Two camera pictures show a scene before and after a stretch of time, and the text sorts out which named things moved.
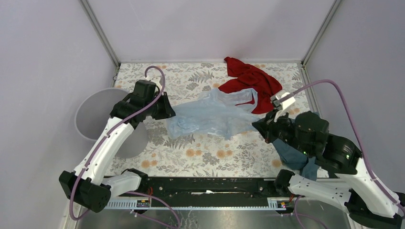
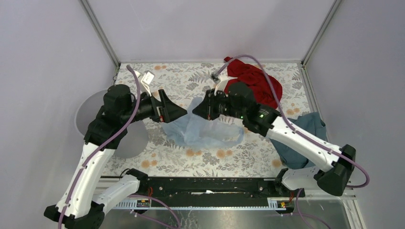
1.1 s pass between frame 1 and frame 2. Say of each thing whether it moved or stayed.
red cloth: stayed
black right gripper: moved
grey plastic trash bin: stayed
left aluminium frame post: stayed
